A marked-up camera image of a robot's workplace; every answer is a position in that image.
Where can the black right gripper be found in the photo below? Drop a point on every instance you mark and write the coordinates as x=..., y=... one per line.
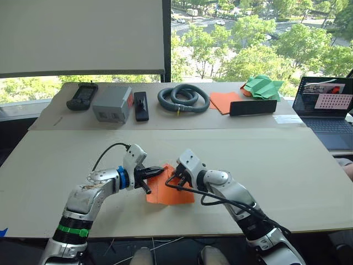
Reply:
x=182, y=171

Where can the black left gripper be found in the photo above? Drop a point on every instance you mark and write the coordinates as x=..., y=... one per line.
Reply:
x=138, y=176

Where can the orange paper sheet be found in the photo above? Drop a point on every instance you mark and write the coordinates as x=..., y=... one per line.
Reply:
x=168, y=196

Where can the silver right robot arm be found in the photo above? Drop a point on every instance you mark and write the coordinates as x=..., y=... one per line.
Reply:
x=237, y=196

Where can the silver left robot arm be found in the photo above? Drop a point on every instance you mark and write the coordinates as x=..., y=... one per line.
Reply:
x=88, y=193

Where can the beige cardboard sheet with tape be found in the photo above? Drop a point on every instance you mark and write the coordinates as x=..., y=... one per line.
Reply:
x=193, y=121

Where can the large beige cardboard sheet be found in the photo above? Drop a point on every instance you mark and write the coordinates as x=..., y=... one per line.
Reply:
x=82, y=154

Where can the black flat remote-like device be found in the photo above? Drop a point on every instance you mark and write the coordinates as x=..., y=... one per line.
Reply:
x=141, y=106

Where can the grey rounded robot knee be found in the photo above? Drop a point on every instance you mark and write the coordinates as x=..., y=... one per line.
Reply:
x=143, y=256
x=211, y=256

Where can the grey box with red sticker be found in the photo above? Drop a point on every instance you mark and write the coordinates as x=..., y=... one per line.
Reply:
x=110, y=106

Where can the stack of orange paper sheets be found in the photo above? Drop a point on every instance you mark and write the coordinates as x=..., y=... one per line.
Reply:
x=222, y=100

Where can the black rectangular bar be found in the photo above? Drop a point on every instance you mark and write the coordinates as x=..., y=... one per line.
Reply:
x=253, y=108

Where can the black handheld controller device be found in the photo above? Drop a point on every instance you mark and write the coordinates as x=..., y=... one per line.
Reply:
x=82, y=96

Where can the green folded paper planes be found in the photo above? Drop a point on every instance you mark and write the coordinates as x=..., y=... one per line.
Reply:
x=262, y=87

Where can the blue tape piece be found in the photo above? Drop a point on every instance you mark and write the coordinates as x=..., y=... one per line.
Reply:
x=3, y=232

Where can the white roller blind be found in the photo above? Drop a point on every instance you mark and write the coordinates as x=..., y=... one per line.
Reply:
x=80, y=36

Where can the open dark laptop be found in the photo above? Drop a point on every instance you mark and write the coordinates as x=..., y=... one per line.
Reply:
x=328, y=110

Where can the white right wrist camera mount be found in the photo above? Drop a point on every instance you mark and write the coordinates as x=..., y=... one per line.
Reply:
x=191, y=163

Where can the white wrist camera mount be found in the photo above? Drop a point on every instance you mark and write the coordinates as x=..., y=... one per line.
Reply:
x=134, y=155
x=191, y=163

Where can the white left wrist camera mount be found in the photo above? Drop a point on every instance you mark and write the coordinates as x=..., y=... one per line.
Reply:
x=134, y=155

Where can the black window frame post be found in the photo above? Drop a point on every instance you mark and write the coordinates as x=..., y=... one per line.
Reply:
x=167, y=41

